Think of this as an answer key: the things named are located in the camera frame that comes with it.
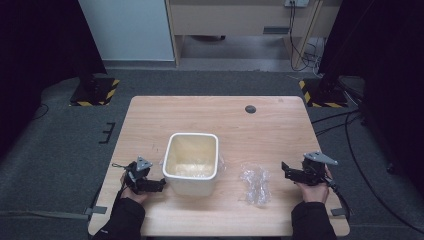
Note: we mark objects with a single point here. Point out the white plastic bin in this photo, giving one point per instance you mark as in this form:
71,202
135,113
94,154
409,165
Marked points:
191,186

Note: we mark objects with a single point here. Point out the person's left hand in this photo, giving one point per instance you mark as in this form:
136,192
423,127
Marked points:
133,196

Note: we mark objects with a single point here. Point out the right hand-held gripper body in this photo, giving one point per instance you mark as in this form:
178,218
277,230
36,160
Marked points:
315,168

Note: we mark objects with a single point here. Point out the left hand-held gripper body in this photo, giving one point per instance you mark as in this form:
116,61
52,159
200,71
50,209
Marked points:
140,168

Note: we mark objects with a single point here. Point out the black curtain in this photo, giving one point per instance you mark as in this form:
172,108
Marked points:
383,66
36,50

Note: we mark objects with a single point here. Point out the crumpled clear plastic bag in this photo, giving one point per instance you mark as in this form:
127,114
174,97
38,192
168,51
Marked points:
256,183

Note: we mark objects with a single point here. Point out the white panel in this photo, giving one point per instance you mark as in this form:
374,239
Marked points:
130,30

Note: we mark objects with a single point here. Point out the grey table clamp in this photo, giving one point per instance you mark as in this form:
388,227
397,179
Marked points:
96,210
339,212

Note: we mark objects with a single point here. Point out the person's right hand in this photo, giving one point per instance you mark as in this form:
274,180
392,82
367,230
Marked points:
313,192

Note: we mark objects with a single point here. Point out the grey power strip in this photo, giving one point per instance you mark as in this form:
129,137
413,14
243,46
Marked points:
296,2

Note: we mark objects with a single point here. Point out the black stand base striped edge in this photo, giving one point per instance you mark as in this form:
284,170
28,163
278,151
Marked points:
95,91
325,95

